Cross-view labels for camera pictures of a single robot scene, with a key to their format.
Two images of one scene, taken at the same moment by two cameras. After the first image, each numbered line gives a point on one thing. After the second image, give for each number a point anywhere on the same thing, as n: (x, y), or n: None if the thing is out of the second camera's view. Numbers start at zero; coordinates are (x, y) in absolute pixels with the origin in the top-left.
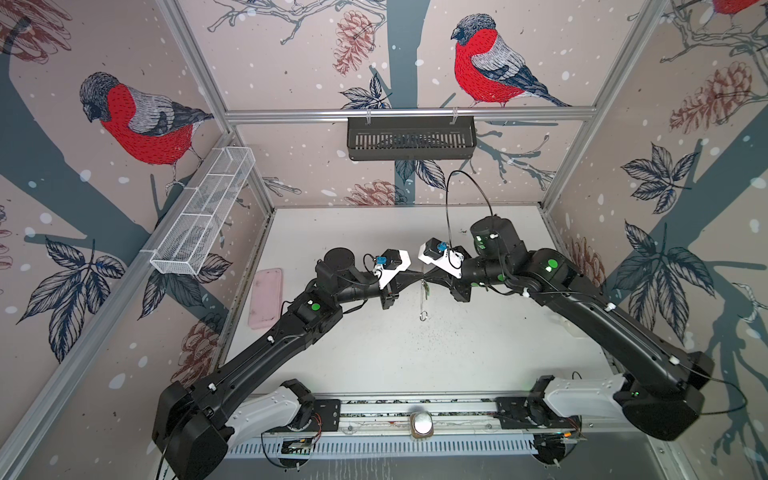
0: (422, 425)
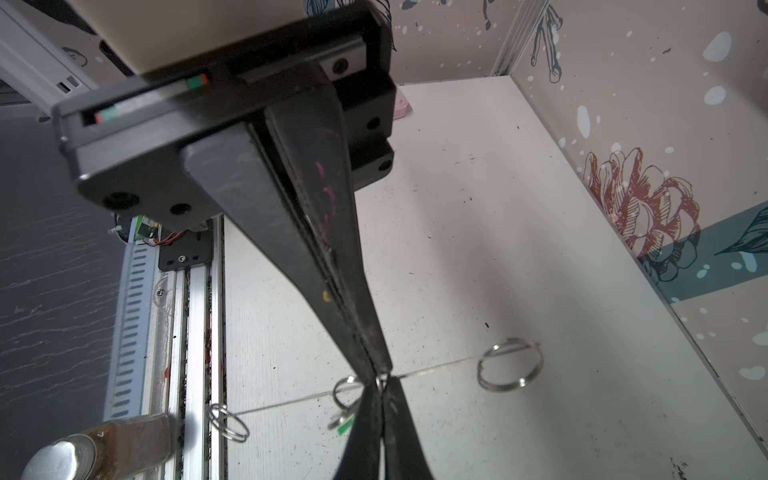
0: (111, 452)
